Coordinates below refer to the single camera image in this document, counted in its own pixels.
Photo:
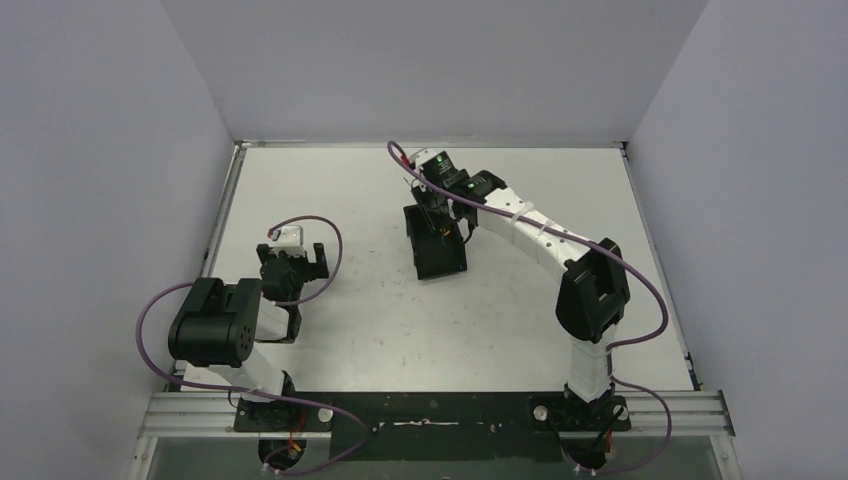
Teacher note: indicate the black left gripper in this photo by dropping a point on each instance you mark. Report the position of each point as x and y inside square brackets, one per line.
[291, 265]

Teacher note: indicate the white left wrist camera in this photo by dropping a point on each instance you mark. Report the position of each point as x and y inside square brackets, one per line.
[288, 241]

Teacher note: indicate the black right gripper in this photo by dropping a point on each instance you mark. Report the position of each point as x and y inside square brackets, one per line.
[422, 193]

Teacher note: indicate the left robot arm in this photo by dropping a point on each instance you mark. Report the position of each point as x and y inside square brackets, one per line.
[220, 326]

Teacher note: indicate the black plastic bin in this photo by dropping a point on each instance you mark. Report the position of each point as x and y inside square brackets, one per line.
[433, 256]

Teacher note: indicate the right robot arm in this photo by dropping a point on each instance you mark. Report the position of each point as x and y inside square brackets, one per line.
[593, 289]

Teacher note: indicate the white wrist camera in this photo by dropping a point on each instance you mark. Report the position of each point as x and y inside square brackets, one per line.
[418, 158]
[288, 241]

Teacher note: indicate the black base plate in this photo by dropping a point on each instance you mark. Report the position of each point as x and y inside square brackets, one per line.
[428, 426]

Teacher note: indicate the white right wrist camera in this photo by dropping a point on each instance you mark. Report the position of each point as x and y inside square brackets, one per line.
[418, 158]

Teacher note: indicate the aluminium front rail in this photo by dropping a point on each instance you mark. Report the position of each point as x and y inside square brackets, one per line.
[681, 413]

